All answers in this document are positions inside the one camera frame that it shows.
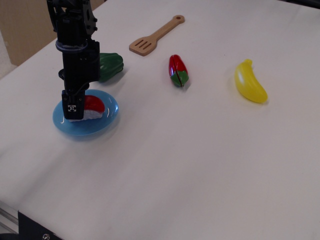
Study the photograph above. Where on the light blue plastic plate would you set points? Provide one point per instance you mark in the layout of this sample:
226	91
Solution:
88	127

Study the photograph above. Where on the wooden slotted spatula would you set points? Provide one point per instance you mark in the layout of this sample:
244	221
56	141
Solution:
146	44

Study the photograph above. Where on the red and green toy pepper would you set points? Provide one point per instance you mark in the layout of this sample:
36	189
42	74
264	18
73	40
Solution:
177	71

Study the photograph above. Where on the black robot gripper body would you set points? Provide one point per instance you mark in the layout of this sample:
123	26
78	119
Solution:
74	23

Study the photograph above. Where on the black metal corner bracket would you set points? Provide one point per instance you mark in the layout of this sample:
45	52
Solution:
29	229

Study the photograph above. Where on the green toy bell pepper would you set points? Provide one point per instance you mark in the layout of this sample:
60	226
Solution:
110	65

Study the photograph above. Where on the yellow toy banana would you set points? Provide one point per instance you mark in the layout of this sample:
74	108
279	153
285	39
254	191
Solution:
247	84

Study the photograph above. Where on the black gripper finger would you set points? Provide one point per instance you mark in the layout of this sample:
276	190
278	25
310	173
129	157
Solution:
73	106

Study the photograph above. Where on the silver aluminium table rail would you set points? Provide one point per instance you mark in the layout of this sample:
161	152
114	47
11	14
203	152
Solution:
9	222

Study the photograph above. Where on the red and white toy sushi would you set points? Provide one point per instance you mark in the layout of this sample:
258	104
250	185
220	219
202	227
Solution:
93	109

